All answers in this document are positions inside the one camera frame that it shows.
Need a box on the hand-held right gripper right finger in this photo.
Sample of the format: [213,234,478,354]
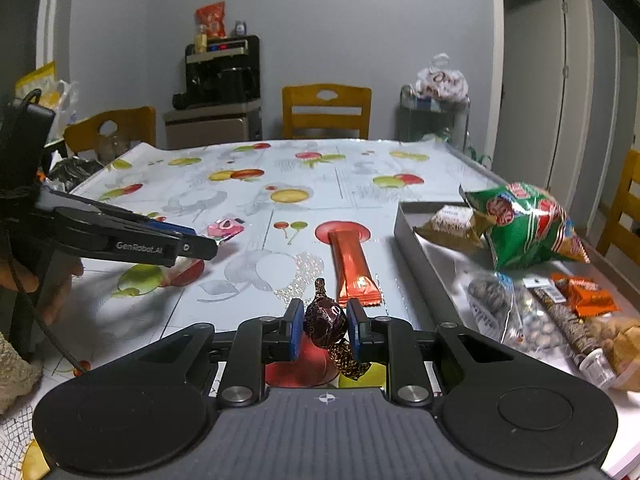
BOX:
[346,297,522,409]

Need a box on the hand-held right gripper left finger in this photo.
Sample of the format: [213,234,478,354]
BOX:
[119,298,306,407]

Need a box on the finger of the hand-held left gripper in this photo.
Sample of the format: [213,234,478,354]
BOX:
[46,188,199,236]
[176,236,220,262]

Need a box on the dark red candy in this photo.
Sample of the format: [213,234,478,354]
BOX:
[303,277,371,382]

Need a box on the pink candy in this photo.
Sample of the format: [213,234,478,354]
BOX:
[205,215,247,246]

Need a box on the grey cardboard box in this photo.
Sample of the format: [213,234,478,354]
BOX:
[392,201,640,480]

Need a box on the green snack bag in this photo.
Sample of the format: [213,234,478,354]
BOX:
[459,182,592,271]

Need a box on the dark long snack stick packet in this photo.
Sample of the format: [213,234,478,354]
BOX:
[530,284,597,367]

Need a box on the person's left hand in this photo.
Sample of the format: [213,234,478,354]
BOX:
[0,256,86,327]

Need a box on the black plastic bag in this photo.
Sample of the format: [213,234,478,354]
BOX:
[47,158,104,194]

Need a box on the red snack bar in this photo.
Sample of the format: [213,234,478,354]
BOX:
[327,229,384,307]

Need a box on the yellow and clear plastic bag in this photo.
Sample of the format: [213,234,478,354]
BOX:
[14,62,79,132]

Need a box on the fruit print tablecloth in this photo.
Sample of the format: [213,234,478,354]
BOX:
[0,138,512,480]

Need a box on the glass jar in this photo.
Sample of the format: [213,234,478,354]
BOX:
[97,132,132,164]

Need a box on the wooden chair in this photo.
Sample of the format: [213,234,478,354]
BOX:
[595,149,640,272]
[281,83,373,141]
[63,106,157,156]

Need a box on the brown packet with white label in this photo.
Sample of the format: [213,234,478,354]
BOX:
[413,204,489,254]

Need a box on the clear bag of round candies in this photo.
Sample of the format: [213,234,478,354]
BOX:
[467,272,516,344]

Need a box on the black water dispenser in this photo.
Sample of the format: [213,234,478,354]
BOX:
[163,34,264,150]

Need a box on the clear packet of green nuts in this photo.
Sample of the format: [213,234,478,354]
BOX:
[514,287,566,357]

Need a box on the wooden chair back centre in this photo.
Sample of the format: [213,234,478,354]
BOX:
[281,83,373,141]

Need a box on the red snack bag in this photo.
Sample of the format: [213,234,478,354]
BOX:
[194,1,227,39]

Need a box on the metal trolley rack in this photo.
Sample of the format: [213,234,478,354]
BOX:
[399,84,472,149]

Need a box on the orange snack packet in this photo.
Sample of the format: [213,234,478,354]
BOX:
[569,287,619,318]
[549,272,602,294]

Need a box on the small clear jelly cup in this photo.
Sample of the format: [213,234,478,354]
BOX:
[579,349,616,387]

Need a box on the white printed plastic bag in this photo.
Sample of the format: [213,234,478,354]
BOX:
[413,53,471,101]

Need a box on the pastry in clear bag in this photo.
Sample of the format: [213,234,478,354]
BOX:
[584,317,640,392]

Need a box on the white door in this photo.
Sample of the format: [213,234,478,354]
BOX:
[502,0,569,197]

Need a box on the black cable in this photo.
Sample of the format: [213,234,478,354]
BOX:
[6,220,92,377]

